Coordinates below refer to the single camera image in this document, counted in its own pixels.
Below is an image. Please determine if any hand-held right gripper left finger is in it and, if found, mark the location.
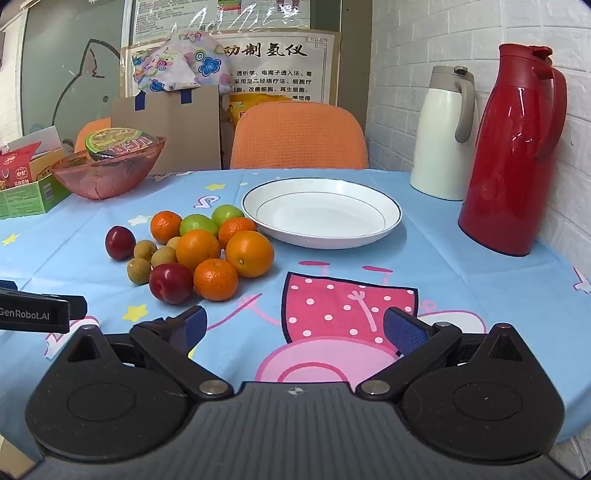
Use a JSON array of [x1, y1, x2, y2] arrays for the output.
[[65, 305, 234, 401]]

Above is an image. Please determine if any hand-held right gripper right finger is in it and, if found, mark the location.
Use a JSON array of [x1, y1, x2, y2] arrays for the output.
[[355, 305, 527, 401]]

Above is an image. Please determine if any red plum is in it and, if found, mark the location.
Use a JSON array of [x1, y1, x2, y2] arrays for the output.
[[105, 225, 137, 262], [148, 262, 195, 305]]

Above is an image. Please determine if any small tangerine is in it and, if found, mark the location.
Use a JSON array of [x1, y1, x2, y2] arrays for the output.
[[150, 210, 184, 245], [193, 258, 239, 302], [218, 217, 257, 250]]

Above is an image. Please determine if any large orange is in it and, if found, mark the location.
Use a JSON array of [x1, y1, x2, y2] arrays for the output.
[[225, 230, 275, 278], [176, 229, 222, 273]]

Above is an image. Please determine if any white plate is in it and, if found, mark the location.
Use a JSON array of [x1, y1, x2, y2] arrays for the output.
[[241, 178, 402, 250]]

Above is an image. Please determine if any green plum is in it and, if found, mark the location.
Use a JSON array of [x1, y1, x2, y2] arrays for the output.
[[179, 214, 219, 237], [211, 204, 245, 228]]

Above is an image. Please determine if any green cardboard box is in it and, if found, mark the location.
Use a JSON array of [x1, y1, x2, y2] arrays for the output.
[[0, 152, 72, 220]]

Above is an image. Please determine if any pink glass bowl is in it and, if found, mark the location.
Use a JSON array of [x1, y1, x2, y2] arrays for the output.
[[51, 136, 167, 200]]

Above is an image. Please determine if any red snack packet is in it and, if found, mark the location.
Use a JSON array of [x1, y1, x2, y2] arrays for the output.
[[0, 141, 42, 190]]

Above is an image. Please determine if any instant noodle cup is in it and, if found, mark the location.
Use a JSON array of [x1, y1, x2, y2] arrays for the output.
[[85, 128, 160, 162]]

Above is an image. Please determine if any white paper sheet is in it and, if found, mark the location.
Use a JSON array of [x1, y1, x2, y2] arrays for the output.
[[9, 126, 63, 154]]

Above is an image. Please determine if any orange chair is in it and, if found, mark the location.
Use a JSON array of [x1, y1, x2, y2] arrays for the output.
[[229, 102, 370, 170], [74, 117, 114, 153]]

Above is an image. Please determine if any white thermos jug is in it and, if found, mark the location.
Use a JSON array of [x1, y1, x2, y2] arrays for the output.
[[409, 65, 479, 201]]

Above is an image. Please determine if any red thermos jug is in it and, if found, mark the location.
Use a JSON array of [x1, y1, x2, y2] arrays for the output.
[[458, 43, 568, 257]]

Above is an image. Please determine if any yellow plastic bag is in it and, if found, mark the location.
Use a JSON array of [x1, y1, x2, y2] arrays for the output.
[[222, 92, 296, 134]]

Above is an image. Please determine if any glass panel with cat drawing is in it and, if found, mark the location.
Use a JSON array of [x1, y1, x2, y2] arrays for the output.
[[21, 0, 127, 144]]

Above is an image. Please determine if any floral cloth bag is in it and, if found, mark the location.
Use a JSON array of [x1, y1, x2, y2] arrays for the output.
[[131, 30, 232, 95]]

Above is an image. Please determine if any framed calligraphy poster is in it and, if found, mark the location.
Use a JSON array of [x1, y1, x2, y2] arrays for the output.
[[121, 30, 342, 109]]

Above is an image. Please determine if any plastic-covered wall notice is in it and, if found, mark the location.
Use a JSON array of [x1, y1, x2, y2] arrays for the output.
[[131, 0, 315, 35]]

